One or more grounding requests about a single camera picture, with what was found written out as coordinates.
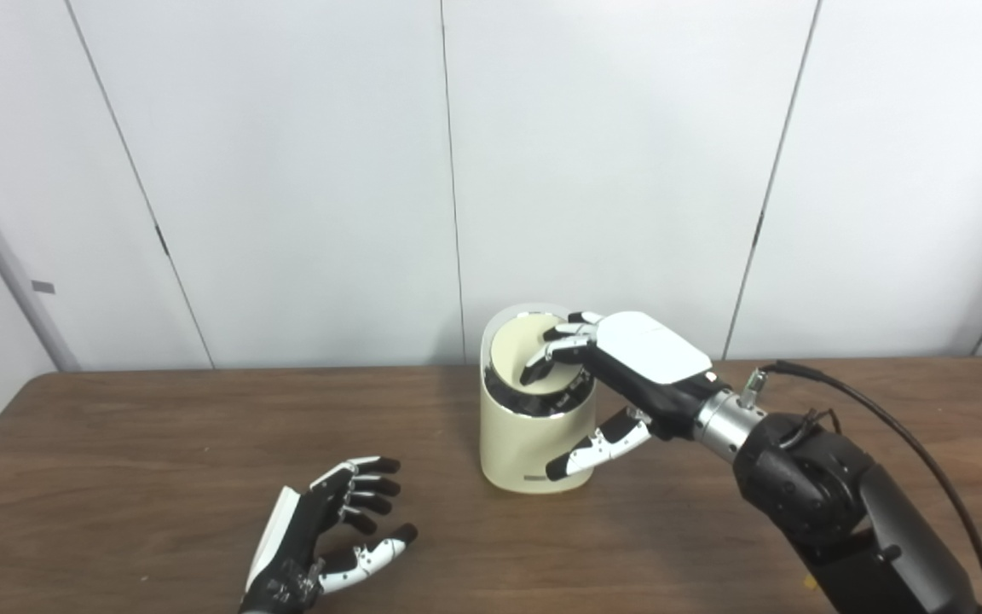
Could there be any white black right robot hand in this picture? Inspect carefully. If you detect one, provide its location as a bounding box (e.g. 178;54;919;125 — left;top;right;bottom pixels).
519;310;726;483

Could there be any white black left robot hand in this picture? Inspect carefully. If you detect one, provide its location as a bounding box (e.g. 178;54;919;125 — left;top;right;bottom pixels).
240;456;419;614

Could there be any round cream bin lid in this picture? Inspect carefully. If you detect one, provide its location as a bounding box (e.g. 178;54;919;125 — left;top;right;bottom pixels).
491;314;586;393

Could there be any black bin liner bag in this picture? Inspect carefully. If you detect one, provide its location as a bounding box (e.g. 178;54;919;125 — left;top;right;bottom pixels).
482;367;596;417

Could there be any cream-colored bin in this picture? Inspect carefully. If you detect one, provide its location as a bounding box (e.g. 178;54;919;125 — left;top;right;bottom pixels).
479;302;598;495

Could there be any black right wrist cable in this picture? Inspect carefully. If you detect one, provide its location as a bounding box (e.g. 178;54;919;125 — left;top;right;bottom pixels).
742;361;982;614

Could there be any grey wall corner post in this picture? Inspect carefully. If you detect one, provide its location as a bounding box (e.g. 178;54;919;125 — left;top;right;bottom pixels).
0;136;81;372

